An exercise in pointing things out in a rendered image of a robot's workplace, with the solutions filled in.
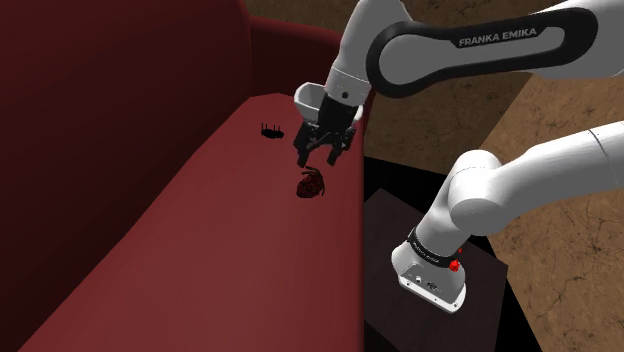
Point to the dark robot stand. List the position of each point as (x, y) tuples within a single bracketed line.
[(429, 312)]

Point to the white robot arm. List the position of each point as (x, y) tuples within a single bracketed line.
[(487, 195)]

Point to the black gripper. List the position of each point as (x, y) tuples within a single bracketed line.
[(335, 113)]

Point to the dark red crumpled object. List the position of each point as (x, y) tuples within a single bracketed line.
[(310, 184)]

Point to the dark red sofa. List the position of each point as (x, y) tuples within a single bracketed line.
[(195, 219)]

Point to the small black pronged object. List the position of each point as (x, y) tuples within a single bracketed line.
[(272, 131)]

